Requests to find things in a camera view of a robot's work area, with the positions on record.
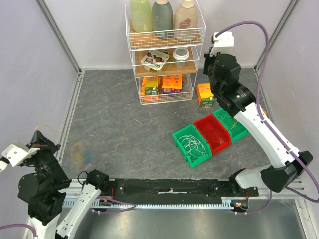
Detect rear green bin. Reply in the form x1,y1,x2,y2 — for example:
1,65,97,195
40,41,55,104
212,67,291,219
213,108,249,144

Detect green bin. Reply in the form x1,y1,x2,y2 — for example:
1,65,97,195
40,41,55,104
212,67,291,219
172,124,212,168
213,108,249,144

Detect sponge box on table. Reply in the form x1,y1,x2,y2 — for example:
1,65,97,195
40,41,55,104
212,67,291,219
196,83,215,108

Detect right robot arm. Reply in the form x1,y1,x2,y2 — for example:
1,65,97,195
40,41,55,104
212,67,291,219
203,53,313,196

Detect white cable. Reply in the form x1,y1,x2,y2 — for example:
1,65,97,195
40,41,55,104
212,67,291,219
179,134,208,160

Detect white cable duct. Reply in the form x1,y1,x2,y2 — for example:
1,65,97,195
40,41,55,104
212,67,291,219
62,196,247,210

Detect green sponges in rack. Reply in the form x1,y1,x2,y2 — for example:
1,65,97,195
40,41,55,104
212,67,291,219
182,81,189,92

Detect pink orange box in rack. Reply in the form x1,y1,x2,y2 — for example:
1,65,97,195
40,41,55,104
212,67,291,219
162,74,183,94

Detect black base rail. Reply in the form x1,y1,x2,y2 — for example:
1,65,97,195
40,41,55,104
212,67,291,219
101,179,259,205

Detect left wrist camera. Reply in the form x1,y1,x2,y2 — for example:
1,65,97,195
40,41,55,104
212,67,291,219
0,142,40,172

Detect white wire shelf rack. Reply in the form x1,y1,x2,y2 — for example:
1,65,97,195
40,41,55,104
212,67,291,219
125,2,206,105

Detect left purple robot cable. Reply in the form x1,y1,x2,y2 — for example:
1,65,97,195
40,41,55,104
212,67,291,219
0,223,38,239

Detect front green bin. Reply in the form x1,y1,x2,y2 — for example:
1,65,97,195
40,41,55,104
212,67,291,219
172,124,212,168

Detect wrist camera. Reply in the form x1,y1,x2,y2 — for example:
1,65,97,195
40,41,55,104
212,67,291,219
209,31,235,57
0,142,40,172

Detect light green bottle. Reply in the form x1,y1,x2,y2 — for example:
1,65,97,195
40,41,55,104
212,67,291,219
130,0,153,33

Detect grey green bottle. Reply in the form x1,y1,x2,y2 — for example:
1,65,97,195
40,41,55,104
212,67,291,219
152,0,173,39

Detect yogurt cup pack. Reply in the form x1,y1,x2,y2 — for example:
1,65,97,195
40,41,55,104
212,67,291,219
141,50,169,72

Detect sponge box in rack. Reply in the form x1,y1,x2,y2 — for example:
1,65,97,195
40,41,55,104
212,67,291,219
141,76,160,96

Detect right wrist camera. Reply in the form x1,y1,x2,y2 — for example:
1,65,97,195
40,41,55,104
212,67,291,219
209,31,235,57

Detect clear cup with lid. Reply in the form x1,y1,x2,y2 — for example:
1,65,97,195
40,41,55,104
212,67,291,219
173,47,189,68

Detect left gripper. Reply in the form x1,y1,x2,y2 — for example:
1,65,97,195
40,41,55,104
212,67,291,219
27,129,70,185

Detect red bin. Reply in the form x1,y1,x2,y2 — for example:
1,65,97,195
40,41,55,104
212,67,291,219
194,113,232,156

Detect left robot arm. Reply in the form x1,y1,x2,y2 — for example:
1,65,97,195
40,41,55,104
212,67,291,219
18,130,110,239

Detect beige brown bottle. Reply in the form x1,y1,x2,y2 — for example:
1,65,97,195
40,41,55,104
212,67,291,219
174,0,199,42

